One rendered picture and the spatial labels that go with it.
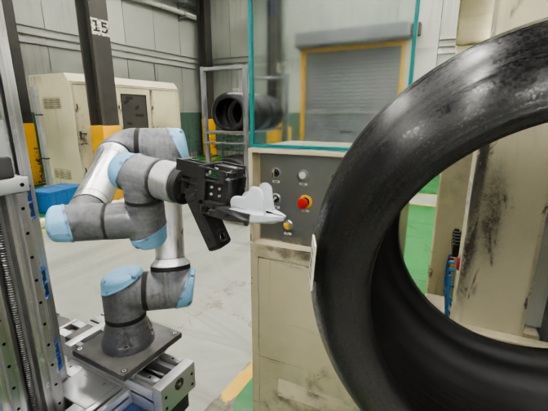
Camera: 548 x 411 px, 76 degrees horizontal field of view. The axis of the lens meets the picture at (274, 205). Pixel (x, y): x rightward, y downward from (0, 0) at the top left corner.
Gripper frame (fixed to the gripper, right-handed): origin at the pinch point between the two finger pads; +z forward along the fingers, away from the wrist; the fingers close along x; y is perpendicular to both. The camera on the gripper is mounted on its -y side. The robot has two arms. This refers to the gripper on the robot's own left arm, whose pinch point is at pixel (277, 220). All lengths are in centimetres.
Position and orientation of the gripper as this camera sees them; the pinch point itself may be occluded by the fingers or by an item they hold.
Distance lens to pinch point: 58.0
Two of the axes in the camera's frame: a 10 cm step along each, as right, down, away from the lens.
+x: 4.3, -2.2, 8.8
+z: 9.0, 2.2, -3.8
